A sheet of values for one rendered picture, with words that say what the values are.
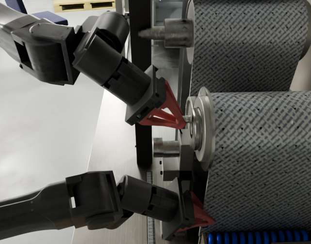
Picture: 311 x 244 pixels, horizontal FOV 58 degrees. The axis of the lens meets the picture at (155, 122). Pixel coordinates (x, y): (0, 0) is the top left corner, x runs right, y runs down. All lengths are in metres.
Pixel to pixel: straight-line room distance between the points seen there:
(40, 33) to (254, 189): 0.43
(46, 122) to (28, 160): 0.51
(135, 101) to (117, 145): 0.58
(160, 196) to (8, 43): 0.34
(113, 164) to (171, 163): 0.38
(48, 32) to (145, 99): 0.16
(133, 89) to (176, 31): 0.26
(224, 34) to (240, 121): 0.23
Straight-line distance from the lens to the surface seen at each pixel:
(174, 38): 0.65
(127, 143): 1.01
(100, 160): 0.96
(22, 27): 0.47
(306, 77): 0.85
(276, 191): 0.57
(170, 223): 0.54
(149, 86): 0.43
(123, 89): 0.42
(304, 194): 0.60
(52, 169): 2.30
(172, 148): 0.56
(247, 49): 0.65
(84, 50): 0.41
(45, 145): 2.54
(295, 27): 0.68
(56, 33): 0.43
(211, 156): 0.45
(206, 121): 0.45
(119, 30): 0.47
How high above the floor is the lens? 1.55
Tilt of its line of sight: 36 degrees down
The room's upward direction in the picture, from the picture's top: straight up
